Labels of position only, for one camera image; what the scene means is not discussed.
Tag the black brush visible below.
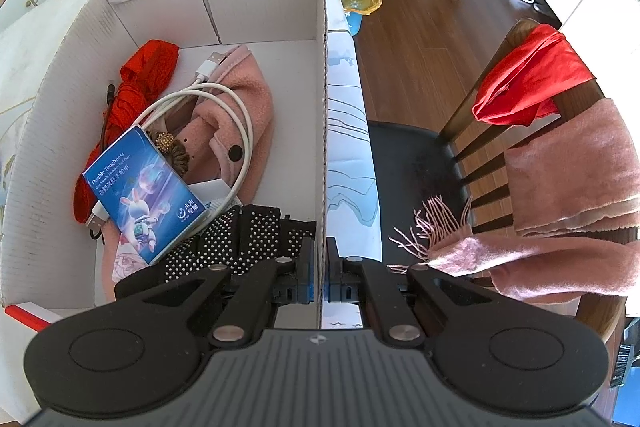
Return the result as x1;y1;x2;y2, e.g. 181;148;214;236
610;342;633;390

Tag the red garment on chair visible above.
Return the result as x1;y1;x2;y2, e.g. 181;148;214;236
471;24;597;128

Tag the knotted red cloth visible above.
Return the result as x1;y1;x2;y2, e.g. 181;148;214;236
74;39;181;224

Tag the dark wooden chair black seat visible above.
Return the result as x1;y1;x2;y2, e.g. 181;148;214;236
367;18;640;343

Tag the cartoon print cloth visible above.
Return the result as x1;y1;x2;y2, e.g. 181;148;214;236
102;232;151;303

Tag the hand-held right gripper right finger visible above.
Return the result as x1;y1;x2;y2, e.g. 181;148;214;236
325;237;517;349

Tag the pink fleece hat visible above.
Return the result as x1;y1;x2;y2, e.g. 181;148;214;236
165;44;276;208

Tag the black studded cloth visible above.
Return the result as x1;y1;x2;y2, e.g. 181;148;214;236
150;203;317;283

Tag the red cardboard box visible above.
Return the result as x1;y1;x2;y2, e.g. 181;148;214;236
0;0;331;333

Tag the white usb cable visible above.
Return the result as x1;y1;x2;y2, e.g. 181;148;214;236
85;49;255;228

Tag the blue tissue pack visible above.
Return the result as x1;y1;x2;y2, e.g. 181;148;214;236
81;125;207;267

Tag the white paper card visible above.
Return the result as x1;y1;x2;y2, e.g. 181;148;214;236
192;179;231;212

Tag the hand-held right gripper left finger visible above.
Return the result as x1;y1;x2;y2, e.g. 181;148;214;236
114;237;317;349

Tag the brown flower hair tie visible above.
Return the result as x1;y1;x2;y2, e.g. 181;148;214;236
150;131;193;180

